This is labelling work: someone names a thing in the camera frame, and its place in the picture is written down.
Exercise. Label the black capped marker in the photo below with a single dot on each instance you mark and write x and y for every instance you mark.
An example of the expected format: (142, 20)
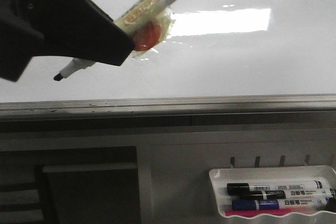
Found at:
(238, 188)
(287, 194)

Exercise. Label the blue capped whiteboard marker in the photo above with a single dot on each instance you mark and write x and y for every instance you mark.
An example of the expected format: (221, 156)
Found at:
(273, 204)

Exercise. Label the metal hook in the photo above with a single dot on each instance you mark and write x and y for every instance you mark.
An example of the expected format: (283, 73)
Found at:
(307, 160)
(257, 162)
(232, 162)
(282, 161)

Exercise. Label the black capped marker middle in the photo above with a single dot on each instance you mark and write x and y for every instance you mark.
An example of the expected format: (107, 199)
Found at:
(287, 194)

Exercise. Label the black whiteboard marker with tape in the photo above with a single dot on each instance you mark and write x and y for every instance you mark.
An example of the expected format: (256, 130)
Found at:
(147, 14)

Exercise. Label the pink strip in tray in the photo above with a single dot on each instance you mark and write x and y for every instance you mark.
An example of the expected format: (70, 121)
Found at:
(275, 212)

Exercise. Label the black capped marker top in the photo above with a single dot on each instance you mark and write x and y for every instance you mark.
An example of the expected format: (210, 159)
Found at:
(238, 188)

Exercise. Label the white plastic marker tray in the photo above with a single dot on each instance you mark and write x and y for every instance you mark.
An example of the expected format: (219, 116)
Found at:
(220, 177)

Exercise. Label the white whiteboard with metal frame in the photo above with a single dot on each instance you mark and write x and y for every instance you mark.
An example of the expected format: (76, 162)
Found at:
(222, 56)

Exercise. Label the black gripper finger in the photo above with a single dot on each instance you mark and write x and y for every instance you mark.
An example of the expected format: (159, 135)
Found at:
(25, 27)

